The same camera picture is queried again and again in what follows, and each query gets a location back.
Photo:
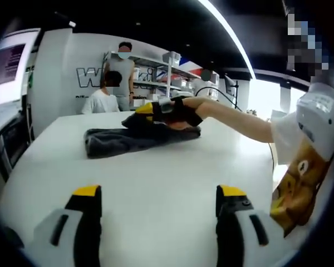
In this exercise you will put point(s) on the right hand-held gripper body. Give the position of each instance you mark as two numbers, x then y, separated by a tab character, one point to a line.
165	105

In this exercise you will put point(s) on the person's right hand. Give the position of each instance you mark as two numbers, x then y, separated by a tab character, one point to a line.
195	105

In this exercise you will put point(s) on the operator in yellow bear shirt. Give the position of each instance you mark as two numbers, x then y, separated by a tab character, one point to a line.
300	178

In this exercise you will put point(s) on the long ceiling light strip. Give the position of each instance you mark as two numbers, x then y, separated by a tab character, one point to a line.
231	39

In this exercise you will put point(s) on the green hanging item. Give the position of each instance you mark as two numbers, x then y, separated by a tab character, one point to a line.
30	79

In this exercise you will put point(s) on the black monitor on stand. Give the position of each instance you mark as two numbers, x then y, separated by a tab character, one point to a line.
230	83

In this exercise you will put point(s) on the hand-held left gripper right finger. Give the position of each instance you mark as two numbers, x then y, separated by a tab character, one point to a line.
242	231

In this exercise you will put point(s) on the metal storage shelf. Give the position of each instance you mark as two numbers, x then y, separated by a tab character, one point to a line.
170	75

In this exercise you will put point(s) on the white table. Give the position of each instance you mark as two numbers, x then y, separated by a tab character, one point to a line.
156	180

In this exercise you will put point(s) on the dark equipment rack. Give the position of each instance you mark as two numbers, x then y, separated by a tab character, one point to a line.
11	144

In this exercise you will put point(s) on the white framed computer monitor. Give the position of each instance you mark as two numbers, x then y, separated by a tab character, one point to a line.
11	61

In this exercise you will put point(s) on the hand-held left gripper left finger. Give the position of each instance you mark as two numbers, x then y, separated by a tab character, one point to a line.
69	231

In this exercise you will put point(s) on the grey towel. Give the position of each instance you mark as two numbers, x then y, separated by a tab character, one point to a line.
114	142

